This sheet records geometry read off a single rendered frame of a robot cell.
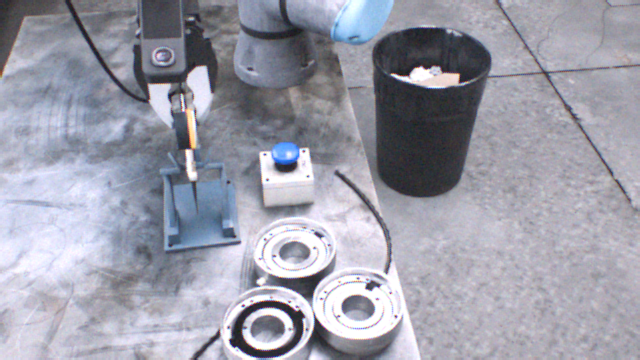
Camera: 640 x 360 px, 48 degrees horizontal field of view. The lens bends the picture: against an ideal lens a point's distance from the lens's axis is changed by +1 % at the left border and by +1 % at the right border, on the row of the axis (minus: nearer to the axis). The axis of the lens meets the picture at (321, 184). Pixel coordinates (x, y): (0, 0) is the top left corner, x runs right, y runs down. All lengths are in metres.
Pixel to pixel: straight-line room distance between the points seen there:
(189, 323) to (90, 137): 0.42
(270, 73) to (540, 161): 1.38
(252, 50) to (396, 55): 1.00
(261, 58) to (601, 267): 1.25
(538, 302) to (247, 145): 1.10
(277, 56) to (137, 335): 0.55
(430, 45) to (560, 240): 0.69
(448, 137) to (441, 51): 0.30
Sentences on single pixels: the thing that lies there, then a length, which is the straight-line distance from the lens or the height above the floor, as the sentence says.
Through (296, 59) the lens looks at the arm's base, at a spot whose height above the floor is 0.85.
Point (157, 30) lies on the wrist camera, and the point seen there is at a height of 1.11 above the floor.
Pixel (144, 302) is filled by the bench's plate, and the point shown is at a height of 0.80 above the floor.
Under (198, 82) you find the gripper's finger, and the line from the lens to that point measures 0.87.
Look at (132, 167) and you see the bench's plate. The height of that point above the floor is 0.80.
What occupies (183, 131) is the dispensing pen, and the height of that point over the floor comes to 0.96.
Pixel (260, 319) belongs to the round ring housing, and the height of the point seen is 0.82.
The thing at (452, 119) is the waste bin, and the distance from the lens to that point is 2.02.
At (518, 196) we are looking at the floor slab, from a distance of 2.28.
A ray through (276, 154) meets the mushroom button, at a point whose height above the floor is 0.87.
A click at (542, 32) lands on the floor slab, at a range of 3.15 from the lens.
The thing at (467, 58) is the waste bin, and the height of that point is 0.36.
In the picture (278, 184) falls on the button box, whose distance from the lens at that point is 0.97.
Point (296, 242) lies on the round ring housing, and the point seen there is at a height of 0.83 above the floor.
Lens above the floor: 1.48
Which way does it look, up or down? 41 degrees down
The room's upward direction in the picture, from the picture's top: 1 degrees counter-clockwise
